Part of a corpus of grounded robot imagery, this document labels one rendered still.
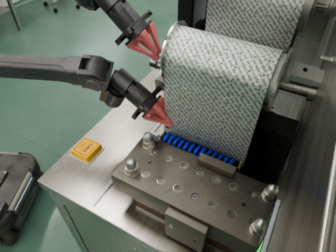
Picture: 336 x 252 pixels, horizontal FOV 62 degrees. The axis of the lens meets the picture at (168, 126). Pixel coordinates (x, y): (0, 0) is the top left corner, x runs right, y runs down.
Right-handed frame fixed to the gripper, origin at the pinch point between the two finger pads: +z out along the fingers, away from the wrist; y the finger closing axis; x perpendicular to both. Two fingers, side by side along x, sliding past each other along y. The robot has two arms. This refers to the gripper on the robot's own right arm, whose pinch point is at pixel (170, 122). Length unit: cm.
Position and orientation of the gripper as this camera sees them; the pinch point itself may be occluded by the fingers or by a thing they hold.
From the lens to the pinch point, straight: 76.9
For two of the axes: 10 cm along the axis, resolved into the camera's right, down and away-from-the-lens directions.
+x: 4.4, -4.4, -7.8
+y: -4.9, 6.2, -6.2
